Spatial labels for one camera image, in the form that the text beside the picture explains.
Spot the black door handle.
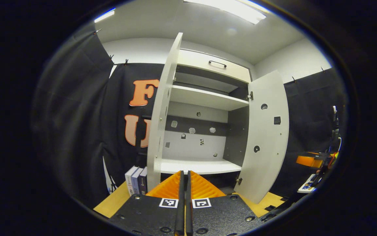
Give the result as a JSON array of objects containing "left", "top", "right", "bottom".
[{"left": 136, "top": 115, "right": 151, "bottom": 156}]

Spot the pale blue book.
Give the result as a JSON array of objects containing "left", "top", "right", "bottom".
[{"left": 131, "top": 167, "right": 144, "bottom": 195}]

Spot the shoe cabinet door headphone sticker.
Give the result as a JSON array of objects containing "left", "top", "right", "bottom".
[{"left": 234, "top": 70, "right": 290, "bottom": 204}]

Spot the beige double-door shoe cabinet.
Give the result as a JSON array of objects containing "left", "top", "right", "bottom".
[{"left": 152, "top": 49, "right": 253, "bottom": 190}]

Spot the beige cabinet drawer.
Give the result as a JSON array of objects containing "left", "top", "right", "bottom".
[{"left": 177, "top": 49, "right": 252, "bottom": 83}]

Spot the large ceiling light panel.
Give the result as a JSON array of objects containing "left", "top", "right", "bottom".
[{"left": 183, "top": 0, "right": 269, "bottom": 25}]

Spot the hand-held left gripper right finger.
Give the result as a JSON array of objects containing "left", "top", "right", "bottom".
[{"left": 186, "top": 170, "right": 264, "bottom": 236}]

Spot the shoe cabinet door camera sticker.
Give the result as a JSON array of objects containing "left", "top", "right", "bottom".
[{"left": 146, "top": 32, "right": 184, "bottom": 192}]

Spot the white cabinet shelf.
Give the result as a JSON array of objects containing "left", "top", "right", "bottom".
[{"left": 170, "top": 85, "right": 250, "bottom": 111}]

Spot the white cabinet bottom board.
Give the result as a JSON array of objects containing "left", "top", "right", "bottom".
[{"left": 160, "top": 159, "right": 242, "bottom": 175}]

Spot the black backdrop cloth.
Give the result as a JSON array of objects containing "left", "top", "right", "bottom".
[{"left": 31, "top": 29, "right": 348, "bottom": 210}]

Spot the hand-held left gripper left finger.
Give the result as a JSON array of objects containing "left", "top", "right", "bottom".
[{"left": 108, "top": 170, "right": 185, "bottom": 236}]

